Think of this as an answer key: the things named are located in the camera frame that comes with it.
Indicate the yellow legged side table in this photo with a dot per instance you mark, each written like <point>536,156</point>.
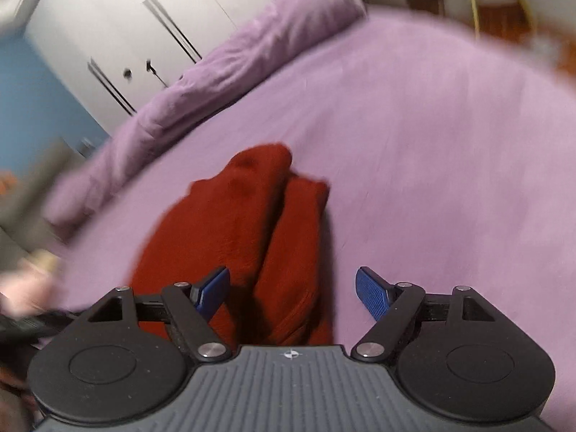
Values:
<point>506,19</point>

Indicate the lilac rumpled duvet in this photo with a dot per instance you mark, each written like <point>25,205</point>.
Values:
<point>277,35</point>

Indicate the lilac bed sheet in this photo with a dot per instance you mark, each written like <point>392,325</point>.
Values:
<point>450,160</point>

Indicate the rust red knit cardigan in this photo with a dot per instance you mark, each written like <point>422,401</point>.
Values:
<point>263,222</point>

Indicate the white wardrobe with black handles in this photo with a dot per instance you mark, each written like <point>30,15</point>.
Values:
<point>115,55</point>

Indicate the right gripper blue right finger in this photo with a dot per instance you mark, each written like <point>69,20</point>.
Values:
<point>393,307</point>

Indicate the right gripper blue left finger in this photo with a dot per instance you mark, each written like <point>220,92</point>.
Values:
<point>190,308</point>

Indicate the olive green headboard cushion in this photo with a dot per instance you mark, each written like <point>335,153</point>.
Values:
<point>23,228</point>

